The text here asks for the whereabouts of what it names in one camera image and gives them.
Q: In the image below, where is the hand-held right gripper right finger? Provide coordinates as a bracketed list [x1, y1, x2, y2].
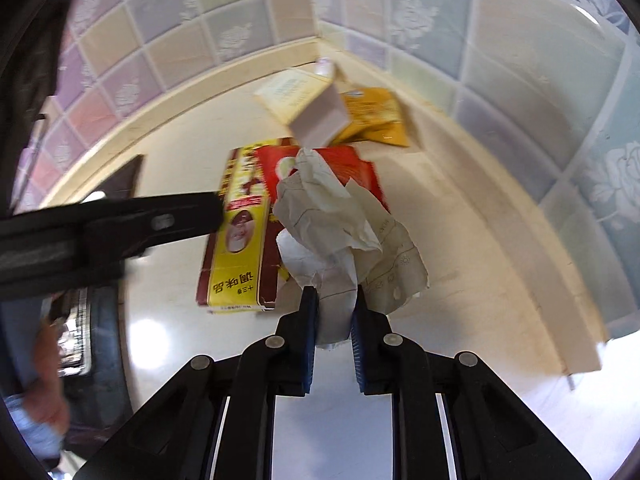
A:
[350, 285, 593, 480]

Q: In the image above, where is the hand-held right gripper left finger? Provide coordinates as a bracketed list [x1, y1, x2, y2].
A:
[75, 285, 321, 480]

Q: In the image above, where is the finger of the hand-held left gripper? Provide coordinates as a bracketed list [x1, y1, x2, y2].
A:
[82, 191, 224, 261]

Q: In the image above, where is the yellow and red seasoning box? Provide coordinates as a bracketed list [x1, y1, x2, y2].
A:
[195, 137, 297, 314]

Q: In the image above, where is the white paper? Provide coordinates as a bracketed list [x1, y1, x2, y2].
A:
[272, 147, 431, 352]

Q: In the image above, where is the yellow snack packet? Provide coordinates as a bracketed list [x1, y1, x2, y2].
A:
[332, 86, 412, 148]

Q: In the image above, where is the person's left forearm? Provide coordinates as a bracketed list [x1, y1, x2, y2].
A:
[0, 320, 72, 466]

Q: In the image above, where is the black gas stove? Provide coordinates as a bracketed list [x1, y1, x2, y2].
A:
[45, 154, 146, 461]

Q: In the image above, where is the red plastic packet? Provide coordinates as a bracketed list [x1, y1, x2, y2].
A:
[255, 144, 391, 223]

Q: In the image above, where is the pale yellow cardboard box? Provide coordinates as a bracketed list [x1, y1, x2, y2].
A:
[252, 67, 351, 149]

